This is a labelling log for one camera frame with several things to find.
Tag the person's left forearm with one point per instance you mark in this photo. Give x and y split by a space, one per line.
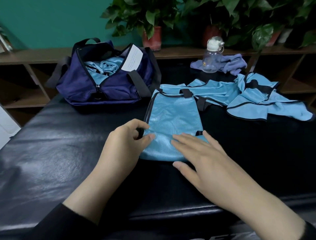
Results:
69 215

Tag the black leather bench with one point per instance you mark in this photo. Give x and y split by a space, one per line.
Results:
54 153

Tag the person's right hand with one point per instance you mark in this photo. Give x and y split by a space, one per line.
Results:
212 165

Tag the wooden shelf cabinet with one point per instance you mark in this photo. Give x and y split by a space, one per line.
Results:
24 94

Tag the person's right forearm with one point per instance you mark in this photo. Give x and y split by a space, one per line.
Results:
276 217

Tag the green plant in red pot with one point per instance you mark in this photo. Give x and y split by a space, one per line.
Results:
217 17
143 17

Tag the person's left hand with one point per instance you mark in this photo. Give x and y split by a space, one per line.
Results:
123 148

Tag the light blue vest black trim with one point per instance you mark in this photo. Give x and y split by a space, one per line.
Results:
237 94
170 123
103 68

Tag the navy blue bag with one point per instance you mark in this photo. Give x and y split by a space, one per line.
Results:
79 86

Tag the green plant in white pot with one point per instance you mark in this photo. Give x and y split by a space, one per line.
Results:
276 22

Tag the clear bottle silver cap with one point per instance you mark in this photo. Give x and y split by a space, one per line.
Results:
213 54

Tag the purple cloth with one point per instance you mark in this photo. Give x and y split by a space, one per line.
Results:
229 63

